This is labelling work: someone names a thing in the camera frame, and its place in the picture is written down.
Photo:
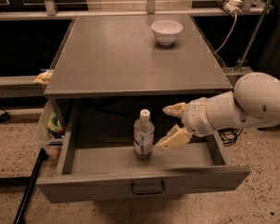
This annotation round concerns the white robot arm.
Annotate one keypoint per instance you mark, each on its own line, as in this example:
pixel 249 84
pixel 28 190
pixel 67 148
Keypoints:
pixel 253 102

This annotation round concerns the grey metal rail frame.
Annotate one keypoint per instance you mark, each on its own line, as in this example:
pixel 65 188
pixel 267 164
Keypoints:
pixel 22 86

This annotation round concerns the green snack package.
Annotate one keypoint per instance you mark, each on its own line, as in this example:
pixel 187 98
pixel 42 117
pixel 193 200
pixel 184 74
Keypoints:
pixel 54 125

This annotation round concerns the yellow crumpled bag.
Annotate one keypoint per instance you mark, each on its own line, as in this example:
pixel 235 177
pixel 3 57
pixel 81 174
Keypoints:
pixel 44 77

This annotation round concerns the grey open drawer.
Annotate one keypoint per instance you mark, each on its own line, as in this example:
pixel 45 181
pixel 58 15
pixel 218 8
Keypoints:
pixel 91 171

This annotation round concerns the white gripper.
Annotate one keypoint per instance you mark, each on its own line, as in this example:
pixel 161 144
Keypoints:
pixel 196 117

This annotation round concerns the clear plastic side bin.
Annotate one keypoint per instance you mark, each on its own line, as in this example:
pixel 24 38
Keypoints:
pixel 42 136

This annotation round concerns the white ceramic bowl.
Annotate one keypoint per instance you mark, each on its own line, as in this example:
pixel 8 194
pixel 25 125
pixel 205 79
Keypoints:
pixel 166 32

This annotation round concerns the black drawer handle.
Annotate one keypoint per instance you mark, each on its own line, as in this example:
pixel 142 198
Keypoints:
pixel 148 188

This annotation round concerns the black floor pole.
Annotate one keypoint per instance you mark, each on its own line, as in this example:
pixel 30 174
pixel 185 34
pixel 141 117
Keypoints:
pixel 19 218

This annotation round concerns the grey cabinet counter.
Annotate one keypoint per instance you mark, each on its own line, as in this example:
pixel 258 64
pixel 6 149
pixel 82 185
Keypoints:
pixel 118 55

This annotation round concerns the clear plastic water bottle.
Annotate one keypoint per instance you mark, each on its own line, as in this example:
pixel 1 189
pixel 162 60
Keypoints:
pixel 143 134

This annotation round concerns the white power strip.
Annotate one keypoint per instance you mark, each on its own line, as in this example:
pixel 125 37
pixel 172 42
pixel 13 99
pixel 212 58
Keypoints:
pixel 232 7

